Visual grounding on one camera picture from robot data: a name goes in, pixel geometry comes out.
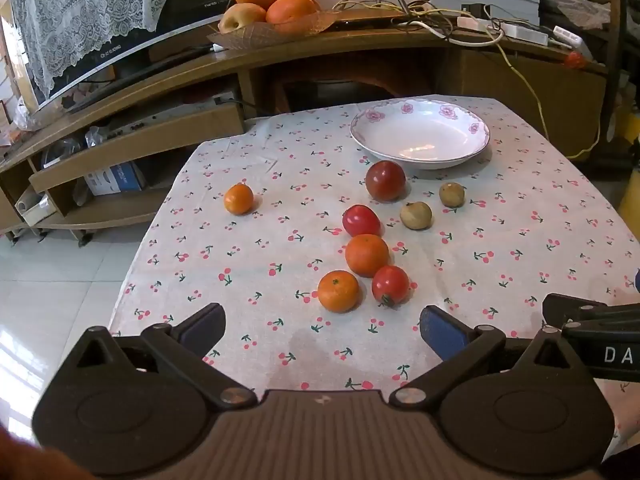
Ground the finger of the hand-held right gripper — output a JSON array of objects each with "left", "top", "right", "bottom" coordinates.
[{"left": 542, "top": 292, "right": 640, "bottom": 330}]

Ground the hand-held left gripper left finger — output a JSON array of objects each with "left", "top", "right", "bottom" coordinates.
[{"left": 65, "top": 302, "right": 258, "bottom": 408}]

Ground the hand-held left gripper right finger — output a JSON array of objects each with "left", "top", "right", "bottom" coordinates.
[{"left": 389, "top": 304, "right": 593, "bottom": 408}]

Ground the red tomato with green stem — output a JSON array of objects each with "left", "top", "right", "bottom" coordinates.
[{"left": 371, "top": 265, "right": 411, "bottom": 307}]

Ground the brown kiwi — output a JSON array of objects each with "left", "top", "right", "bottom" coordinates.
[{"left": 399, "top": 201, "right": 433, "bottom": 231}]

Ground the oblong red tomato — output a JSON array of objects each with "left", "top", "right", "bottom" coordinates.
[{"left": 342, "top": 204, "right": 382, "bottom": 238}]

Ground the round brown longan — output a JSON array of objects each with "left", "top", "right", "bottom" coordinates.
[{"left": 439, "top": 182, "right": 466, "bottom": 209}]

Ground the white floral plate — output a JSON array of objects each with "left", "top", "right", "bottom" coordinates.
[{"left": 349, "top": 98, "right": 491, "bottom": 170}]

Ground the cherry print tablecloth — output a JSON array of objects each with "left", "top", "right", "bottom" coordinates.
[{"left": 107, "top": 94, "right": 640, "bottom": 441}]

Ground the yellow container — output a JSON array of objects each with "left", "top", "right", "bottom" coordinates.
[{"left": 618, "top": 165, "right": 640, "bottom": 218}]

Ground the small tangerine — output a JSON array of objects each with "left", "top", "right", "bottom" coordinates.
[{"left": 223, "top": 183, "right": 255, "bottom": 216}]

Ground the large dark red tomato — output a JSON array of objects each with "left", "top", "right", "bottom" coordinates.
[{"left": 365, "top": 160, "right": 407, "bottom": 202}]

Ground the blue and white box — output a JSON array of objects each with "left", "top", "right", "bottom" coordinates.
[{"left": 84, "top": 160, "right": 147, "bottom": 197}]

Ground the silver media player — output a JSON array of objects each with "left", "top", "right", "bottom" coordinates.
[{"left": 105, "top": 102, "right": 236, "bottom": 137}]

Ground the white power strip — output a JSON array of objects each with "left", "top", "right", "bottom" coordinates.
[
  {"left": 457, "top": 16, "right": 549, "bottom": 44},
  {"left": 552, "top": 25, "right": 594, "bottom": 61}
]

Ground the wooden TV stand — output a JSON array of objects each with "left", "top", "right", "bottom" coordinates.
[{"left": 0, "top": 7, "right": 618, "bottom": 243}]

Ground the woven fruit tray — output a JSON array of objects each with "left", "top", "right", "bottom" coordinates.
[{"left": 207, "top": 10, "right": 342, "bottom": 51}]

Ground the yellow apple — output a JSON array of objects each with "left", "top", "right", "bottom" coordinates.
[{"left": 218, "top": 3, "right": 267, "bottom": 34}]

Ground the black flat tablet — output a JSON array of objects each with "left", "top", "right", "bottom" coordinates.
[{"left": 327, "top": 16, "right": 406, "bottom": 30}]

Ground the white lace cloth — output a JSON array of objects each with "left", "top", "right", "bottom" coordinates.
[{"left": 10, "top": 0, "right": 177, "bottom": 100}]

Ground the white cable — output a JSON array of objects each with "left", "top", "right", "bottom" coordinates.
[{"left": 395, "top": 12, "right": 505, "bottom": 48}]

